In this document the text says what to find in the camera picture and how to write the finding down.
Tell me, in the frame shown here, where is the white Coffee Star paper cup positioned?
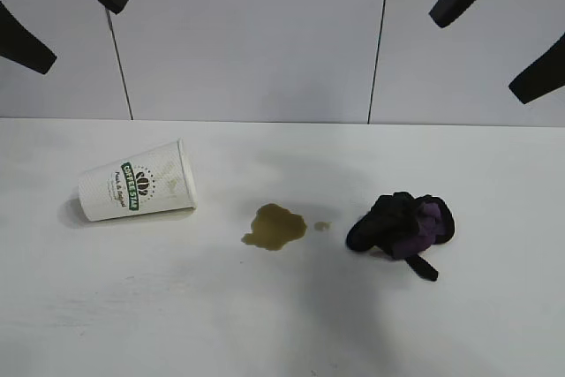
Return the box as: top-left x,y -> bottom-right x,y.
77,137 -> 199,222

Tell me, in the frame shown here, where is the black and purple cloth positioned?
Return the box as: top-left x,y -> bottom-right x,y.
345,191 -> 458,283

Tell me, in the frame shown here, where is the large brown coffee spill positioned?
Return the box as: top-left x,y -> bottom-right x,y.
240,203 -> 309,252

